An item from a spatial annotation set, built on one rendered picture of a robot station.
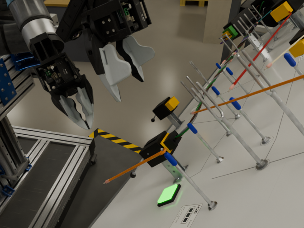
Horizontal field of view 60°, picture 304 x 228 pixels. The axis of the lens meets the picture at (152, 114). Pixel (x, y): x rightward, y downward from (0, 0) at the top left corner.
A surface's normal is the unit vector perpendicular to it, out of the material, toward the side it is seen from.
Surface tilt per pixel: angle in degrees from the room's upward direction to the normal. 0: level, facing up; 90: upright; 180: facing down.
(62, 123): 0
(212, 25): 90
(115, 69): 68
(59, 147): 0
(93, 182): 0
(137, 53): 97
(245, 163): 50
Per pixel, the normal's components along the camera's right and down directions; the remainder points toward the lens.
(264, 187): -0.66, -0.74
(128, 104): 0.00, -0.77
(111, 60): -0.51, 0.22
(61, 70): 0.00, -0.18
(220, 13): -0.20, 0.63
